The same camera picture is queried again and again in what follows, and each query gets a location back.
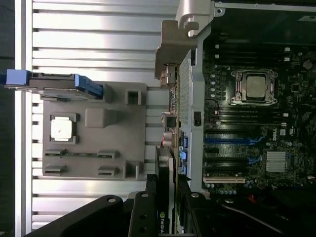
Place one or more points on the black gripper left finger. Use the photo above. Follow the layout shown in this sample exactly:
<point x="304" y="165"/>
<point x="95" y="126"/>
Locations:
<point x="143" y="214"/>

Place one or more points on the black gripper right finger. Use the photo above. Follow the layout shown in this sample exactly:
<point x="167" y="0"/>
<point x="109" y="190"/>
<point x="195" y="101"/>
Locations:
<point x="197" y="217"/>

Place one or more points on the white expansion slot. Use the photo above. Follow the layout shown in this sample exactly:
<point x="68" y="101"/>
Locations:
<point x="222" y="180"/>

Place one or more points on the blue card retainer clips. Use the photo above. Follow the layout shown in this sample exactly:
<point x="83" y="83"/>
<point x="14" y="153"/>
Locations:
<point x="184" y="155"/>

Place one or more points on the blue expansion slot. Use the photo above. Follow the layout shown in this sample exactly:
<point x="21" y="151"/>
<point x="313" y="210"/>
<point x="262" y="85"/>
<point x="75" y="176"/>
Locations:
<point x="229" y="141"/>

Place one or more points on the grey plastic parts rack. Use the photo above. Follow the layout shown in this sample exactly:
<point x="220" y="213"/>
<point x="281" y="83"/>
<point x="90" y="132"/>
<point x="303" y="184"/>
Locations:
<point x="111" y="138"/>

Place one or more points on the spare green RAM stick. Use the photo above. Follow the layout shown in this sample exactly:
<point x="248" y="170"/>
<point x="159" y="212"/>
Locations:
<point x="79" y="154"/>

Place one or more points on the silver chipset heatsink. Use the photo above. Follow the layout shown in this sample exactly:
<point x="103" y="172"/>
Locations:
<point x="277" y="161"/>

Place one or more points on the open black PC case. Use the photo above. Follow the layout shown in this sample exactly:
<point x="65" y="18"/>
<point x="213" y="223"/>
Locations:
<point x="197" y="98"/>

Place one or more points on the spare silver CPU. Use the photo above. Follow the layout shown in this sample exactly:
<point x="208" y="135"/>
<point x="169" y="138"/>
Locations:
<point x="61" y="128"/>

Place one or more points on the green motherboard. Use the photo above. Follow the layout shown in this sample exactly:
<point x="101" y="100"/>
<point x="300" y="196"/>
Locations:
<point x="296" y="118"/>

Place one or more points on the CPU socket with CPU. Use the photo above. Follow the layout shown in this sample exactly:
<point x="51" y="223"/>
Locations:
<point x="255" y="86"/>

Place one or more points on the hard disk in blue caddy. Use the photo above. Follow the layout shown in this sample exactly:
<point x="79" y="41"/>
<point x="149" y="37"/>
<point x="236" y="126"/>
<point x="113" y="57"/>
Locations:
<point x="56" y="81"/>

